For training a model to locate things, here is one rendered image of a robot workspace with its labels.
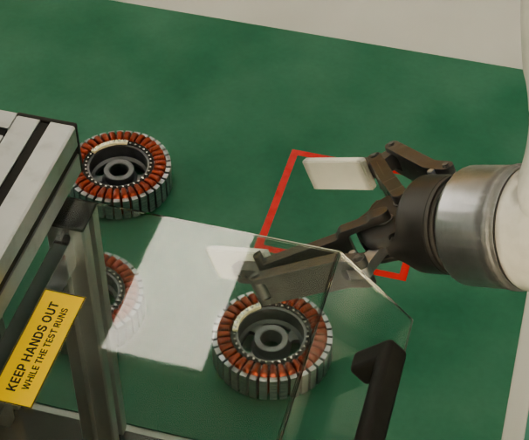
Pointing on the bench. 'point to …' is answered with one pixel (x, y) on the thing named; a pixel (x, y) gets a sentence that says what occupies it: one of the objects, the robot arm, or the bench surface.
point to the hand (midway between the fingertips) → (272, 216)
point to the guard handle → (378, 387)
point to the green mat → (375, 56)
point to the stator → (106, 156)
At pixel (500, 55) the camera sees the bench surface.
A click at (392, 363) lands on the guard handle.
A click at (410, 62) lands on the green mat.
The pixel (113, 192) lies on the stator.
